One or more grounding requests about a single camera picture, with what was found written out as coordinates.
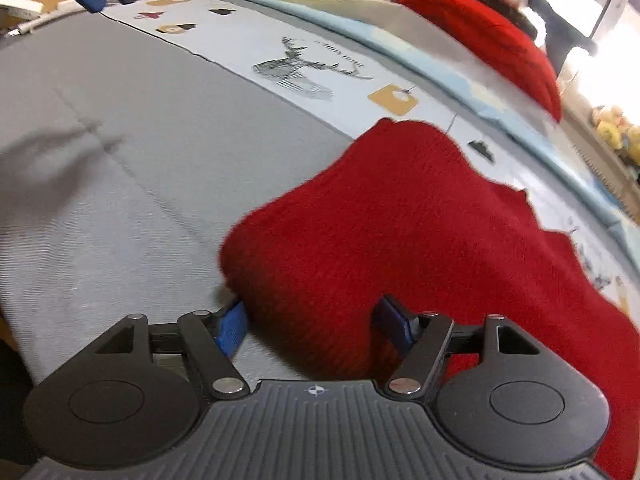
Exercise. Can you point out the white flat board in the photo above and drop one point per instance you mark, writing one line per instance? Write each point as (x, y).
(20, 7)

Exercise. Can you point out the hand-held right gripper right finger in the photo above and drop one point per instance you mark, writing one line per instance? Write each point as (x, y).
(395, 325)

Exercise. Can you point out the red knit sweater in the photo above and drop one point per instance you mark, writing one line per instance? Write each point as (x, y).
(375, 235)

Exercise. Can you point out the light blue printed cloth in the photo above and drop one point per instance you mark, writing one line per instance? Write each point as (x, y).
(320, 75)

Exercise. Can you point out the dark teal chair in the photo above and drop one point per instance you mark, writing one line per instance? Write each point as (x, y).
(565, 30)

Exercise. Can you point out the yellow plush toy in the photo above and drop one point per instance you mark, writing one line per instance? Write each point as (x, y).
(614, 130)

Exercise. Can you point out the folded red knit garment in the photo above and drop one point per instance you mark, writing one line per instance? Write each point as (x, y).
(475, 30)

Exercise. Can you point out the grey bed sheet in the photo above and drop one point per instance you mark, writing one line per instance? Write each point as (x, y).
(125, 185)

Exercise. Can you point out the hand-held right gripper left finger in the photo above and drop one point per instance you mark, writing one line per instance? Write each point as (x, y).
(232, 330)

